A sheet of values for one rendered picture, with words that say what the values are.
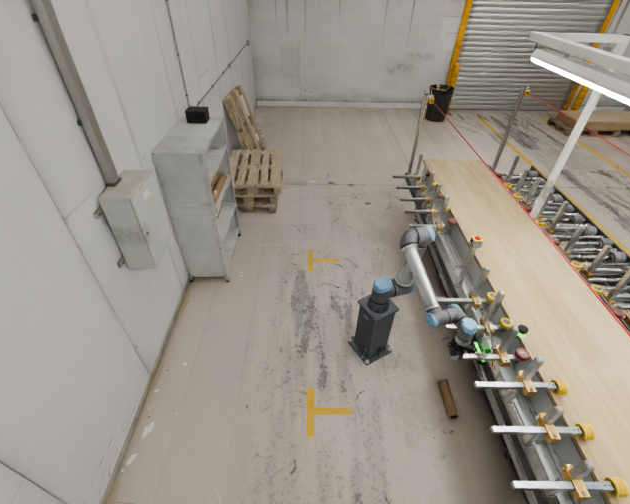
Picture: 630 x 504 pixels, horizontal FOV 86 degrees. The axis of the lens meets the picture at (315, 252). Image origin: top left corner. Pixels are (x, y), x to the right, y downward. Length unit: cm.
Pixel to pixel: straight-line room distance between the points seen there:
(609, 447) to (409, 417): 130
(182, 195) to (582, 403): 333
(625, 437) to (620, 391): 30
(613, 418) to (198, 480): 263
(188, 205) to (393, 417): 261
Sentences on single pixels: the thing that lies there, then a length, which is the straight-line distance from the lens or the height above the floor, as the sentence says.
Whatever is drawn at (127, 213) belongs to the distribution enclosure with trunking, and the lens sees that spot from 254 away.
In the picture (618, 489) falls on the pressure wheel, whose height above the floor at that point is 98.
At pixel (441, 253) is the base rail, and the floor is 70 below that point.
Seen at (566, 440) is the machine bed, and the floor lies 76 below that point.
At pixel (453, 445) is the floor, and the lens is 319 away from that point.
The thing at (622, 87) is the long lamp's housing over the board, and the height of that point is 236.
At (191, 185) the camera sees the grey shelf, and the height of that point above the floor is 124.
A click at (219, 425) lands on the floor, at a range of 312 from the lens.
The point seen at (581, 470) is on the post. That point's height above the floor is 106.
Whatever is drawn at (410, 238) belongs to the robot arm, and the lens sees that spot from 235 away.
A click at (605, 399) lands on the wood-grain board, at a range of 274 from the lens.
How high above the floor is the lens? 280
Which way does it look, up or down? 40 degrees down
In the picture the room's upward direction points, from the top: 1 degrees clockwise
